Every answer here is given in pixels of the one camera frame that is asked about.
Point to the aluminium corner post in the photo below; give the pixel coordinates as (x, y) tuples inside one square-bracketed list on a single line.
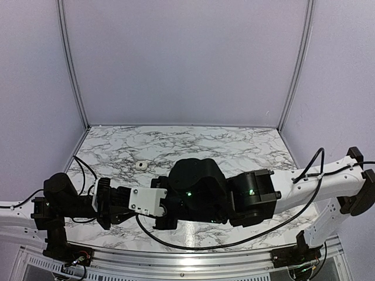
[(68, 56), (302, 51)]

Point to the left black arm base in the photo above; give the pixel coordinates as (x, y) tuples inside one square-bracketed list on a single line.
[(68, 254)]

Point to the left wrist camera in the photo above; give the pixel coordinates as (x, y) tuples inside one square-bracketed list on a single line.
[(101, 197)]

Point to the front aluminium rail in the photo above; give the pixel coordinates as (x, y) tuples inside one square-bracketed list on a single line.
[(113, 264)]

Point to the left aluminium corner post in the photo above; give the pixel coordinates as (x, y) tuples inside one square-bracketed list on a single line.
[(68, 56)]

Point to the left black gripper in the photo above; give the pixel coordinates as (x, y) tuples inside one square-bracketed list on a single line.
[(116, 201)]

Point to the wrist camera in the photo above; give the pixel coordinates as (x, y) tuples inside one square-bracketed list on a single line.
[(101, 197), (147, 201)]

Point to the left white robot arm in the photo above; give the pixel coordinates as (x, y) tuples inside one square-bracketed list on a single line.
[(60, 200)]

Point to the right aluminium corner post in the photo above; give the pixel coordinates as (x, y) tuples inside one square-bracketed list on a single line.
[(302, 51)]

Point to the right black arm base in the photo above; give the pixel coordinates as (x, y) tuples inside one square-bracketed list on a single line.
[(295, 255)]

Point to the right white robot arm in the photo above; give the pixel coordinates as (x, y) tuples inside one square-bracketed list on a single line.
[(197, 190)]

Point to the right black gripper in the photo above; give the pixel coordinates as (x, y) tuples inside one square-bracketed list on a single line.
[(160, 182)]

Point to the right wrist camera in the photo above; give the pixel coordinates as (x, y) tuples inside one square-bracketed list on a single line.
[(147, 201)]

